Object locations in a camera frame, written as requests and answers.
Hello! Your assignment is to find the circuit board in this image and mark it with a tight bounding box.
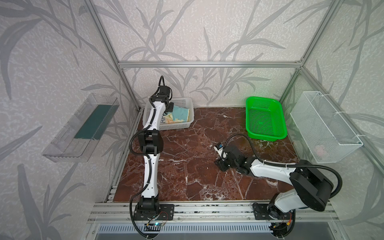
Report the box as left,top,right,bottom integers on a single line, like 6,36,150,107
269,222,295,239
145,221,167,232

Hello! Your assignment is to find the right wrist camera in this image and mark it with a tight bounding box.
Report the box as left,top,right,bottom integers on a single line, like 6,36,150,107
214,143,227,160

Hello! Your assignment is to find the right black corrugated cable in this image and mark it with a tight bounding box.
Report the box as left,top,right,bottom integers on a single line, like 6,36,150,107
224,133,343,199

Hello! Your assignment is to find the right circuit board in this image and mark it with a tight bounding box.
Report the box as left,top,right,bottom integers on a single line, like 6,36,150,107
269,222,295,239

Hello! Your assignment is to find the beige towel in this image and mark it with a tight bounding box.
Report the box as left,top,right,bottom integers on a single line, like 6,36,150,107
161,113,174,124

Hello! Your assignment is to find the black corrugated cable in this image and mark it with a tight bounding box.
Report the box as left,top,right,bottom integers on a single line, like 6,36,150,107
128,75,166,238
224,133,343,199

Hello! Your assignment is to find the left circuit board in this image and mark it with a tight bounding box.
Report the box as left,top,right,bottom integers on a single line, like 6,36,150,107
145,221,167,232

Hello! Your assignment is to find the pale green towel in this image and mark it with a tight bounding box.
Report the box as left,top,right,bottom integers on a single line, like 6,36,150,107
172,106,190,123

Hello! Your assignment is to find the left black corrugated cable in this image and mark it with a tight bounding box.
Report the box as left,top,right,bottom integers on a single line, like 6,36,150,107
128,75,166,238

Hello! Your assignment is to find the black mounting plate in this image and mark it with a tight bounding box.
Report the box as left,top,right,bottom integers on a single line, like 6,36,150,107
134,204,175,221
252,203,296,221

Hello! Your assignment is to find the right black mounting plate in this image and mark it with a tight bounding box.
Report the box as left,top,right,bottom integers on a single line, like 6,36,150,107
252,203,296,221

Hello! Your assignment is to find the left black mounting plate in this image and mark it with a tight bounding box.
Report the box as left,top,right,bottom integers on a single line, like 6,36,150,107
134,204,175,221

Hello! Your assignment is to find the green plastic basket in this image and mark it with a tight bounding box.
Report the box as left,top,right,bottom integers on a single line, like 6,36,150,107
246,97,288,142

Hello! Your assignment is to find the pink object in wire basket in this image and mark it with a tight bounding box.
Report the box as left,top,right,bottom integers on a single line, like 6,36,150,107
315,145,328,158

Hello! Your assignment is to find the white wire mesh basket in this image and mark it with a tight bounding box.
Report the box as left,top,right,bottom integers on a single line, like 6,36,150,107
291,91,364,164

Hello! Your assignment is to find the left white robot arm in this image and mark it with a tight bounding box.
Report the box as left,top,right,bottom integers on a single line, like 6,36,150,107
137,86,172,218

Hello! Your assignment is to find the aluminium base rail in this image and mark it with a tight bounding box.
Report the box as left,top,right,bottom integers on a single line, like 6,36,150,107
83,201,340,239

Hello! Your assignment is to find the white plastic perforated basket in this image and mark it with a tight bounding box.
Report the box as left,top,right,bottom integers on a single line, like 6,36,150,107
158,97,194,131

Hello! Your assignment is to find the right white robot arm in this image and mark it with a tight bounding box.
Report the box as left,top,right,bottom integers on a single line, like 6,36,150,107
214,143,334,220

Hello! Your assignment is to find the clear plastic wall tray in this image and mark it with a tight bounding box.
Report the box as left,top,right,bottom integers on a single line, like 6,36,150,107
42,94,120,163

